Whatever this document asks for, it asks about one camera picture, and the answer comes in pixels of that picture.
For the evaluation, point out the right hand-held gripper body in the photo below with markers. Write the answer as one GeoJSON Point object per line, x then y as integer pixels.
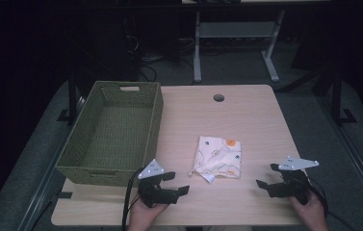
{"type": "Point", "coordinates": [293, 187]}

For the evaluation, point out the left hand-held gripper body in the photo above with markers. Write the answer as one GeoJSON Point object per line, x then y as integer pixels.
{"type": "Point", "coordinates": [156, 194]}

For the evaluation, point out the person's left hand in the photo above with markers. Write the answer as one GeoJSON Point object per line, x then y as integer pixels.
{"type": "Point", "coordinates": [142, 218]}

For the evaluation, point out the person's right hand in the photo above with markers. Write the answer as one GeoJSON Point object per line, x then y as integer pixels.
{"type": "Point", "coordinates": [314, 215]}

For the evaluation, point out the folded white patterned cloth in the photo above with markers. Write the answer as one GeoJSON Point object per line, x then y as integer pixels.
{"type": "Point", "coordinates": [217, 157]}

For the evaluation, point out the green woven basket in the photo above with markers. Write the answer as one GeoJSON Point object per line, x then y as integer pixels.
{"type": "Point", "coordinates": [118, 134]}

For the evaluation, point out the black tape strip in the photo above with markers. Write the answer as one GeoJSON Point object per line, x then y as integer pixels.
{"type": "Point", "coordinates": [64, 195]}

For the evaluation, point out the black metal stand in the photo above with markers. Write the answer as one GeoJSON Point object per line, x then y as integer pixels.
{"type": "Point", "coordinates": [337, 96]}
{"type": "Point", "coordinates": [72, 96]}

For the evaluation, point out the aluminium floor rail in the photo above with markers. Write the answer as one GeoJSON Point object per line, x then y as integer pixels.
{"type": "Point", "coordinates": [355, 154]}
{"type": "Point", "coordinates": [41, 189]}

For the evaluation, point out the grey metal desk frame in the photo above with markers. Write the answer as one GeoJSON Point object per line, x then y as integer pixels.
{"type": "Point", "coordinates": [237, 29]}

